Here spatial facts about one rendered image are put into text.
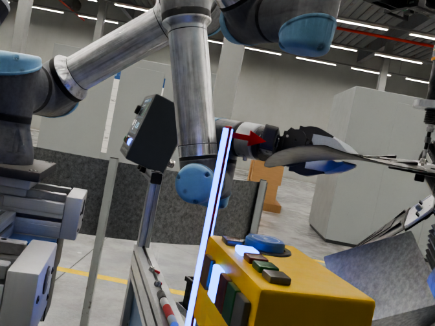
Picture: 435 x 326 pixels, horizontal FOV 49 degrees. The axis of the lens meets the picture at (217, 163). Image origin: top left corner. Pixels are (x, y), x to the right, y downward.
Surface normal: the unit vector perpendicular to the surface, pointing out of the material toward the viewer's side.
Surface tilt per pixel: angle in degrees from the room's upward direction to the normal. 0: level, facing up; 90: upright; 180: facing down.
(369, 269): 55
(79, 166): 90
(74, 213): 90
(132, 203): 90
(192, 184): 90
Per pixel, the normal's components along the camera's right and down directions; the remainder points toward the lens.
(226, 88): -0.02, 0.05
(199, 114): 0.21, -0.03
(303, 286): 0.19, -0.98
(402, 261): -0.40, -0.62
